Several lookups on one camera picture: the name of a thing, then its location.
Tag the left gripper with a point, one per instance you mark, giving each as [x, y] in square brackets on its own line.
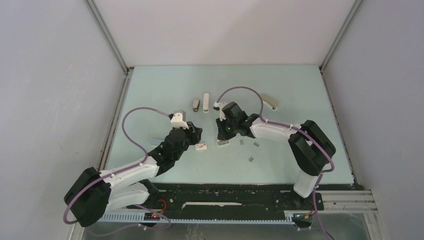
[194, 132]

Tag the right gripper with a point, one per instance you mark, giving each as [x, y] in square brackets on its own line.
[222, 135]

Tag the white staple box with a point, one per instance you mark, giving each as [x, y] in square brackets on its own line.
[200, 146]

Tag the staple box with barcode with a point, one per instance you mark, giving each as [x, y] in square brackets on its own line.
[221, 143]

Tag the white stapler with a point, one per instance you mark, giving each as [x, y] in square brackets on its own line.
[206, 101]

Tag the small grey stapler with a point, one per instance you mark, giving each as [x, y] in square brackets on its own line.
[196, 105]

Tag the beige stapler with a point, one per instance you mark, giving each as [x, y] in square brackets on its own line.
[270, 102]

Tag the light blue stapler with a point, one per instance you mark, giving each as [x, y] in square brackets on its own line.
[155, 141]

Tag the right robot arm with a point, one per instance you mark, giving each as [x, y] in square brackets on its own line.
[311, 148]

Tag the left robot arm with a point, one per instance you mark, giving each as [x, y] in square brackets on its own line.
[96, 192]

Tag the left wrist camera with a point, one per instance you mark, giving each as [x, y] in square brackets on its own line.
[178, 120]

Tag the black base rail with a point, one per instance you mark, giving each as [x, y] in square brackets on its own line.
[230, 202]

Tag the left aluminium frame post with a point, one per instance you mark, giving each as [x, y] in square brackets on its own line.
[123, 83]

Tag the aluminium frame post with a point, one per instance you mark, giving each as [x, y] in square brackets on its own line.
[123, 83]
[355, 8]

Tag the right aluminium frame post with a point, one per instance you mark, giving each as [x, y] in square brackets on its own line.
[355, 8]

